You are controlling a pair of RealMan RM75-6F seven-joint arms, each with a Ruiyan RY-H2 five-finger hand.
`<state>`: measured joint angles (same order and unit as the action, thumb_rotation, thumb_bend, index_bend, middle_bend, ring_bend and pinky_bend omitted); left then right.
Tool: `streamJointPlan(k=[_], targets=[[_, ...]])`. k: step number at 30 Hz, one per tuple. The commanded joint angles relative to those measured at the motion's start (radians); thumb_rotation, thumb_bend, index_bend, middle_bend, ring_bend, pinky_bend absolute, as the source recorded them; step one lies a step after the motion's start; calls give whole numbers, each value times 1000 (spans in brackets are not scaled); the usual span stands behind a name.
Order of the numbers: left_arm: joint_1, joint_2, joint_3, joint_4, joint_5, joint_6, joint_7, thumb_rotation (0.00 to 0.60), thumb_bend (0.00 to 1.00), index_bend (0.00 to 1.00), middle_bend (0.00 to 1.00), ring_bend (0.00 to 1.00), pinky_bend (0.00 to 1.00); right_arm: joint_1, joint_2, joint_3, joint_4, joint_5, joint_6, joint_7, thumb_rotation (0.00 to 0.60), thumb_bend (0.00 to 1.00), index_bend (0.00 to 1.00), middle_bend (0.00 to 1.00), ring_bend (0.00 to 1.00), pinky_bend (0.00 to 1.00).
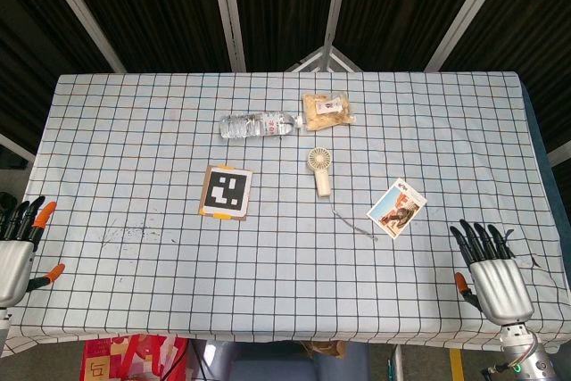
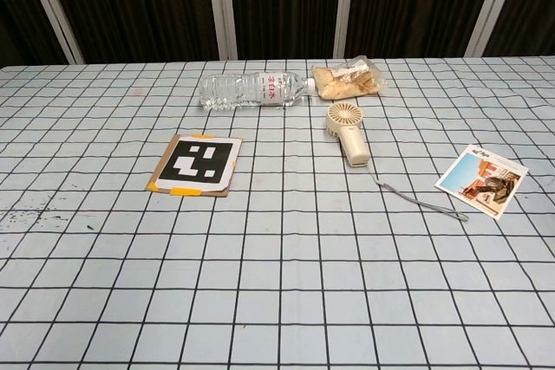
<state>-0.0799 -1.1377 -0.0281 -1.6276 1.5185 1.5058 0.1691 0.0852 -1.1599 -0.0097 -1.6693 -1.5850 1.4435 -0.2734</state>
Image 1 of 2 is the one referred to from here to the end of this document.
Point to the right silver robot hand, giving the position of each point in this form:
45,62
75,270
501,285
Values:
499,289

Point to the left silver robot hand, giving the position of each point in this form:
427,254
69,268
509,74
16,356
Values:
15,267

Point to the beige handheld fan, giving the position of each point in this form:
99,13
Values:
322,180

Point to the yellow floor strip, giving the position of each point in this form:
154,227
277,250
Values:
455,365

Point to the picture postcard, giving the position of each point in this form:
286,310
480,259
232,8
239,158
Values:
397,208

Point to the red patterned bag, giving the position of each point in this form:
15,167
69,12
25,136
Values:
129,356

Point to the thin grey stick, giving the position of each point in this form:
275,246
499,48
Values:
352,223

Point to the white checked tablecloth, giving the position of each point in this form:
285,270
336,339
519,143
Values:
285,274

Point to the black white marker card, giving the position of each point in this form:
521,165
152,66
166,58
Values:
226,192

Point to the clear bag of snacks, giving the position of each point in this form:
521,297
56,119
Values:
328,112

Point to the clear plastic water bottle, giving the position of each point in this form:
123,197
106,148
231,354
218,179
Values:
254,124

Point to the white aluminium frame post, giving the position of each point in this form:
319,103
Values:
80,8
466,10
229,10
335,2

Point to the white triangular frame base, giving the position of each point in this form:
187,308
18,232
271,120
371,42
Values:
328,60

